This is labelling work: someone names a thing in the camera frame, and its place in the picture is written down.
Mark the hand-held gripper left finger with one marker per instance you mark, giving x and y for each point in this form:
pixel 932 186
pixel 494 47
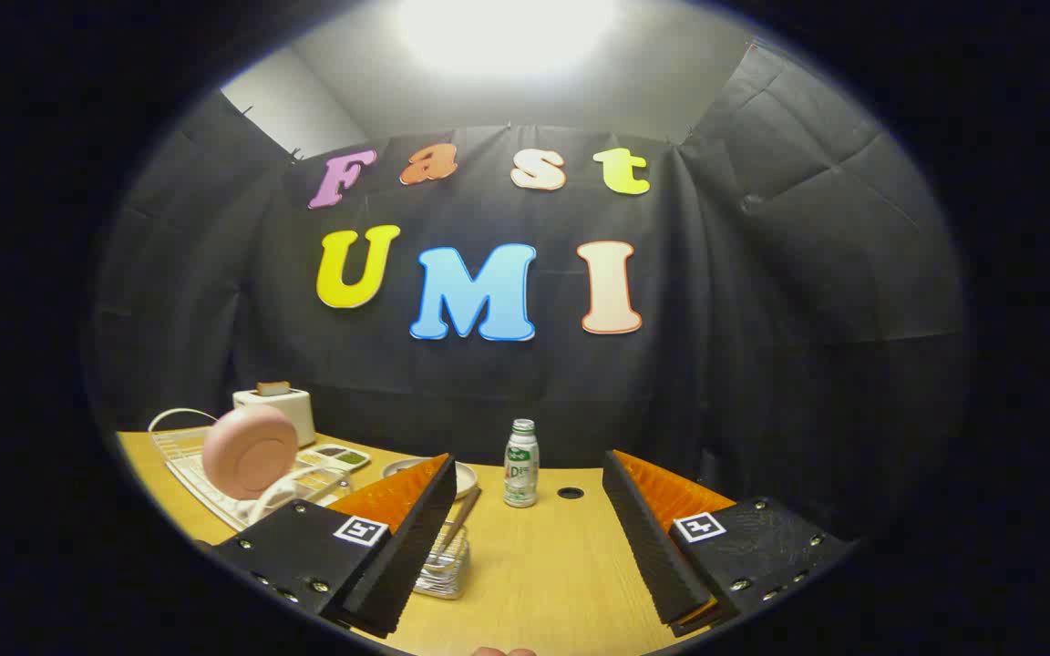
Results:
pixel 397 565

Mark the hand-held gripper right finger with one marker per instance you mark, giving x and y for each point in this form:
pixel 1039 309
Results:
pixel 662 556

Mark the pink plate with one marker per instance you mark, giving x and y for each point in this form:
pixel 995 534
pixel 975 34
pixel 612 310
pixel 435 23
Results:
pixel 247 451

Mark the grey plate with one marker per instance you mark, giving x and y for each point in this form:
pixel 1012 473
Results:
pixel 466 478

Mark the white divided bean tray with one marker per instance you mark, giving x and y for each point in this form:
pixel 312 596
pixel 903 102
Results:
pixel 343 457

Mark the white green drink bottle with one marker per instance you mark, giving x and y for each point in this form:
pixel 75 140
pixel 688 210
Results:
pixel 521 465

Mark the white toaster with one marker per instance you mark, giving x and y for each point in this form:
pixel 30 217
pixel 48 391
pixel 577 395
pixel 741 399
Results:
pixel 299 416

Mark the black backdrop cloth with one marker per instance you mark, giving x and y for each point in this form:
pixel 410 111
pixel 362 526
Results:
pixel 488 383

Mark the brown toast slice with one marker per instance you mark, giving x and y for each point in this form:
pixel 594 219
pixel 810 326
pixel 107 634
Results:
pixel 273 388

